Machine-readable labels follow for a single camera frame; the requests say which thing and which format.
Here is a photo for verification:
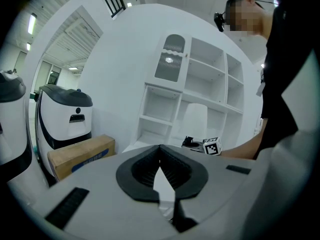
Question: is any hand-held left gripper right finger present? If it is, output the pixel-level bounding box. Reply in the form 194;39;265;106
159;144;256;234

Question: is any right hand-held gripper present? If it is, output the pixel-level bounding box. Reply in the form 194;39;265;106
181;135;224;158

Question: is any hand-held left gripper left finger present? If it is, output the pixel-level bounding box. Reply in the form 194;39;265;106
29;144;179;240

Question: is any person's right forearm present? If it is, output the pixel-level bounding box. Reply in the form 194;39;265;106
219;129;266;161

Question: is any brown cardboard box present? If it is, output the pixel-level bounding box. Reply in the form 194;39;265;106
46;133;117;183

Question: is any white shelf cabinet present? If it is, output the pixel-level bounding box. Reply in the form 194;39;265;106
135;32;246;150

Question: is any white hanging badge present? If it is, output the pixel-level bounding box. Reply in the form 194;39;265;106
255;68;266;98

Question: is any person in black vest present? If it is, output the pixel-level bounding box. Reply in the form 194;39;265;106
251;0;316;160

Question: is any person's head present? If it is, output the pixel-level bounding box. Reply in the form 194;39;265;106
224;0;274;38

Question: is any black head camera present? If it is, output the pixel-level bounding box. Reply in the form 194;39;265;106
213;11;227;33

